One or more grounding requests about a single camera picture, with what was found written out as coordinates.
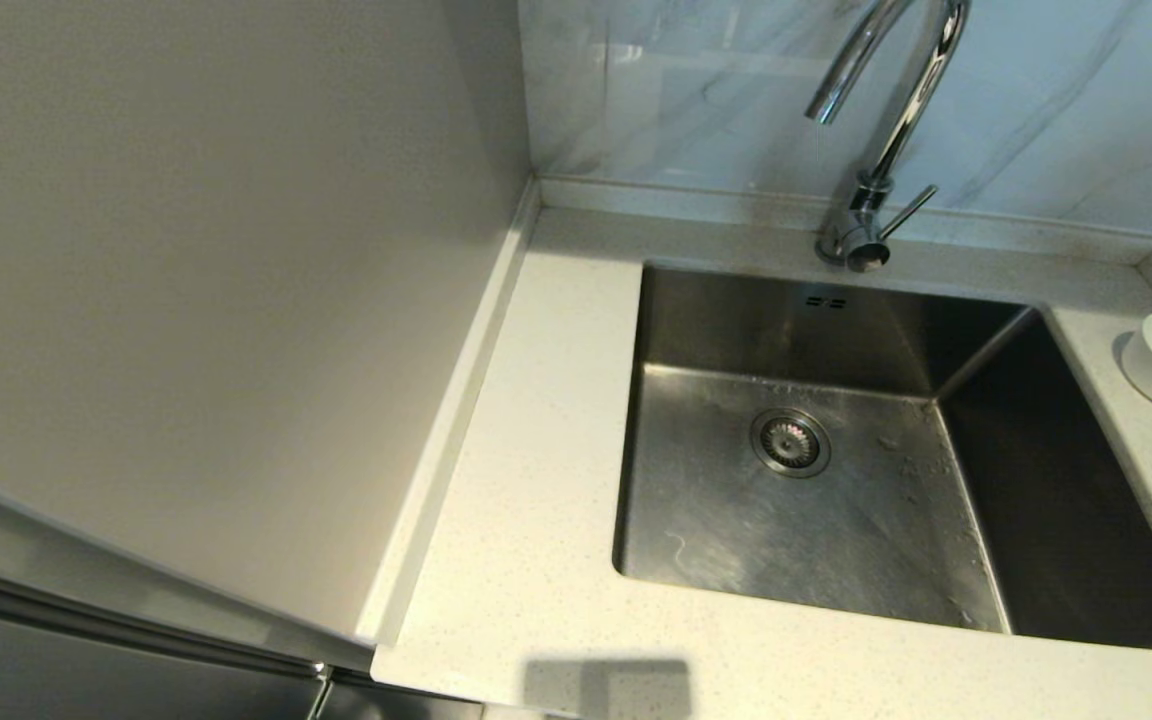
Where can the chrome gooseneck faucet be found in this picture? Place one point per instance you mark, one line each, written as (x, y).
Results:
(862, 215)

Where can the stainless steel sink basin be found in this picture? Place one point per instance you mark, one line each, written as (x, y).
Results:
(836, 520)

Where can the round metal drain strainer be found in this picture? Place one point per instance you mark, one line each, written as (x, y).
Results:
(789, 442)

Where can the tall white side panel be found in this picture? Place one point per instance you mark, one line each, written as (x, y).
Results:
(186, 300)

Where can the stainless steel refrigerator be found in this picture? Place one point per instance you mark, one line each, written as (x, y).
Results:
(86, 670)

